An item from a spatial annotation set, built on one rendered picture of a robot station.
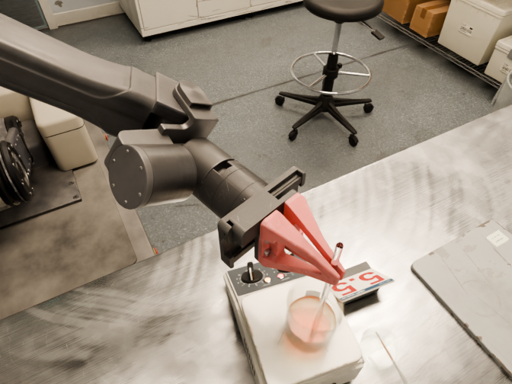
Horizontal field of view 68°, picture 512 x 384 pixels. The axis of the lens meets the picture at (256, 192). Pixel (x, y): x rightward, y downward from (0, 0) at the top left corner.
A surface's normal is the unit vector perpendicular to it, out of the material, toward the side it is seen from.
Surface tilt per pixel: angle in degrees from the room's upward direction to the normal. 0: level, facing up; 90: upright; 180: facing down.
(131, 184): 59
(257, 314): 0
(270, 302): 0
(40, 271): 0
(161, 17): 90
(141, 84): 35
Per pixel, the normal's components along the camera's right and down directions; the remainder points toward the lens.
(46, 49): 0.58, -0.59
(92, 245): 0.01, -0.66
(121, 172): -0.61, 0.10
